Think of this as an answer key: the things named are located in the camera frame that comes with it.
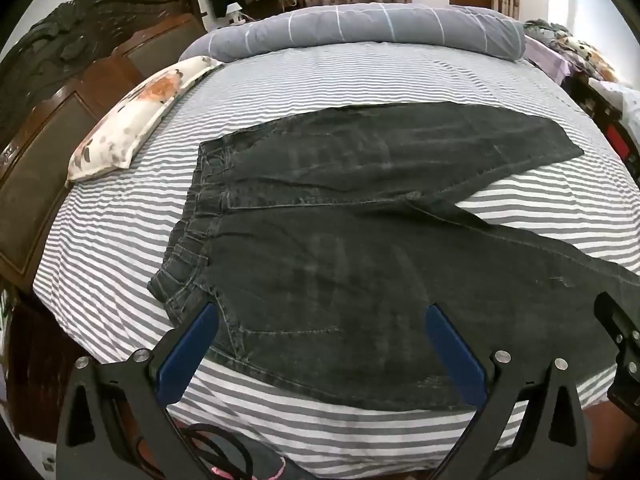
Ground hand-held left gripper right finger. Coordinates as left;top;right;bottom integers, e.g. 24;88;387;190
424;304;591;480

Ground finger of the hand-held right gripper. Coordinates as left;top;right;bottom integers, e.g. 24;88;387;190
594;292;640;346

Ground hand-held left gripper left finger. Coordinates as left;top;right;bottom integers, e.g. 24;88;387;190
56;302;221;480

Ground dark grey denim pants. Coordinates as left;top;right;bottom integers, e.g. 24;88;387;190
147;101;640;413

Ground dark garment with pink trim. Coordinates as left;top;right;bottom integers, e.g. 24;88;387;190
200;435;321;480

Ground white patterned cloth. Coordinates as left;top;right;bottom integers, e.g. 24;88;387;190
587;77;640;126

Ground carved dark wooden headboard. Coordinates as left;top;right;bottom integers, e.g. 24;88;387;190
0;0;208;291

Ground white floral pillow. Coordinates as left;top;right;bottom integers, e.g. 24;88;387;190
66;56;226;183

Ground light purple cloth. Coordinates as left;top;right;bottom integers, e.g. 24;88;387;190
522;35;571;86

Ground pile of mixed clothes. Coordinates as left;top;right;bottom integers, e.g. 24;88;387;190
525;19;621;83

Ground grey white striped bed sheet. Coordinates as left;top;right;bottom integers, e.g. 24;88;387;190
30;40;640;480

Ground rolled grey checked duvet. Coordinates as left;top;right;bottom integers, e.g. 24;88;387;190
177;3;526;63

